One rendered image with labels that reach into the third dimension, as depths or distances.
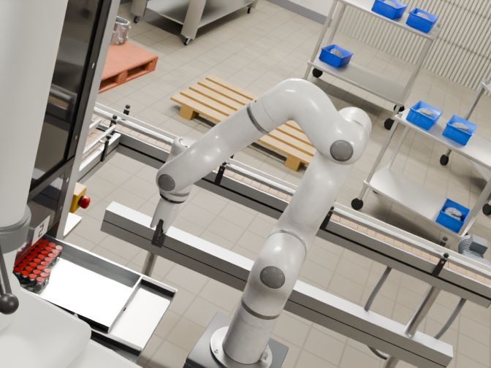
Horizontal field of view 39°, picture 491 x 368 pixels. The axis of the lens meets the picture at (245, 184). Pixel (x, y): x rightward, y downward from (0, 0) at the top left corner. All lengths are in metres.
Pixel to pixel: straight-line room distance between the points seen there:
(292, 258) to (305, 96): 0.42
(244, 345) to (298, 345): 1.62
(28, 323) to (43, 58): 0.35
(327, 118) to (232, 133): 0.25
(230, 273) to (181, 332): 0.52
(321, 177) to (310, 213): 0.10
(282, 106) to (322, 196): 0.24
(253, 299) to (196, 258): 1.13
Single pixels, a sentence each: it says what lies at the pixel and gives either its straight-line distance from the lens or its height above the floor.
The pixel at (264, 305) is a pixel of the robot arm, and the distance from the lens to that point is 1.87.
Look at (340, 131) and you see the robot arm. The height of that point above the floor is 1.65.
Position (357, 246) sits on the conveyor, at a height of 0.87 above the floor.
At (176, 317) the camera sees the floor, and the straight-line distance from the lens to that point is 3.42.
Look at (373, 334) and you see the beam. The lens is 3.02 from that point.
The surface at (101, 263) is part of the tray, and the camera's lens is 2.14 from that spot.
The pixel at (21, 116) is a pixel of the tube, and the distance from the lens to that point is 0.72.
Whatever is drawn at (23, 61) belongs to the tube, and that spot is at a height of 1.93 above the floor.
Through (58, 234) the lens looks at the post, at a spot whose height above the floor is 0.92.
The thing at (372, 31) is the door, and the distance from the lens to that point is 9.46.
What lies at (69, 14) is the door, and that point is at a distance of 1.63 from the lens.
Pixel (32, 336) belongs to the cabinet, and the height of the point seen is 1.58.
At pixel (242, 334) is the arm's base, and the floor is 0.97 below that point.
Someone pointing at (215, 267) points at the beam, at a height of 0.49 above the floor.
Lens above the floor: 2.20
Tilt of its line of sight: 28 degrees down
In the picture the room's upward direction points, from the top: 21 degrees clockwise
